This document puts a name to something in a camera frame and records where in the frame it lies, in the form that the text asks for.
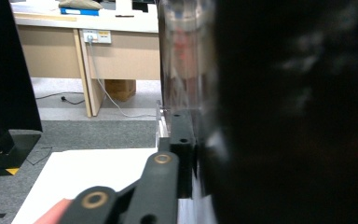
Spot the beige wooden desk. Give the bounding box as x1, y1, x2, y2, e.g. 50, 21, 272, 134
10, 0, 162, 118

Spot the blue flat box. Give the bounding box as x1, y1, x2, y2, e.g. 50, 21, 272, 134
59, 7, 101, 17

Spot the grey green cloth bag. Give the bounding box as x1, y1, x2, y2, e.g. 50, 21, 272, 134
58, 0, 103, 10

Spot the black floor cable with plug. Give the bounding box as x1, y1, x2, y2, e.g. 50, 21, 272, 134
35, 91, 87, 105

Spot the dark cover book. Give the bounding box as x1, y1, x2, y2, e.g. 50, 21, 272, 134
195, 0, 358, 224

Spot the black metal stand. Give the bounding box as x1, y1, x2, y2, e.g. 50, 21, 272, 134
0, 102, 42, 179

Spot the white wall socket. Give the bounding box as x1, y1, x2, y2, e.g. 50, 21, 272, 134
82, 28, 112, 45

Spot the white floor cable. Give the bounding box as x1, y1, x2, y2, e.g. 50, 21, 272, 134
88, 38, 158, 119

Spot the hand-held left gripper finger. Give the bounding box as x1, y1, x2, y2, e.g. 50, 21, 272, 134
169, 110, 198, 200

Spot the clear acrylic book rack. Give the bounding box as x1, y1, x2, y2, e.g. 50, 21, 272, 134
155, 0, 220, 148

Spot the brown cardboard box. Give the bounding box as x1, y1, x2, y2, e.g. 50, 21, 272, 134
104, 78, 137, 102

